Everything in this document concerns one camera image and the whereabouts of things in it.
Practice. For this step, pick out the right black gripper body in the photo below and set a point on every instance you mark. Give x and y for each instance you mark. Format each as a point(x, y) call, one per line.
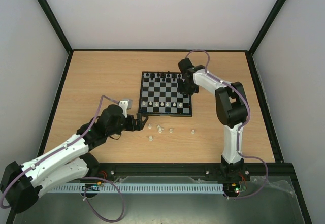
point(187, 88)

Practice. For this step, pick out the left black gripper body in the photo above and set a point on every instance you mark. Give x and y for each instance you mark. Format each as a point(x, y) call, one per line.
point(115, 130)

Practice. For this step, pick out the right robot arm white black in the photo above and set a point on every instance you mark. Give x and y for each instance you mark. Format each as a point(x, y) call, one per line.
point(232, 110)

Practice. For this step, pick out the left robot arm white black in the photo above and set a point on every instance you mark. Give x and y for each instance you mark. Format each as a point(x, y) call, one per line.
point(23, 184)

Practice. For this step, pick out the black and white chessboard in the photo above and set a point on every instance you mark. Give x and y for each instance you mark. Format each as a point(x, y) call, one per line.
point(163, 87)

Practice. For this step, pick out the light blue slotted cable duct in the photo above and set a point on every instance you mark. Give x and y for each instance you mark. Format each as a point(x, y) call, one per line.
point(141, 188)

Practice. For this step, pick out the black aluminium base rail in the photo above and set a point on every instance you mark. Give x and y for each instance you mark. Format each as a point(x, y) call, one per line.
point(206, 171)

